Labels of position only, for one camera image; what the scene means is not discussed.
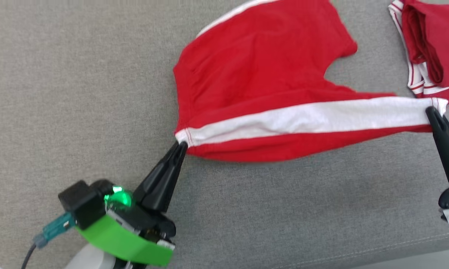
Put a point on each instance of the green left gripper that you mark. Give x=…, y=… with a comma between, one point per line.
x=127, y=239

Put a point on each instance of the red basketball jersey black lettering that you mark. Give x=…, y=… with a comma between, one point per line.
x=441, y=41

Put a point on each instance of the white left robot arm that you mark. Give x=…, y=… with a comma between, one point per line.
x=90, y=259

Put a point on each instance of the grey fabric sofa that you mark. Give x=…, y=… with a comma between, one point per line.
x=79, y=93

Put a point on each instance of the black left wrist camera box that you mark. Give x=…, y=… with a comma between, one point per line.
x=82, y=203

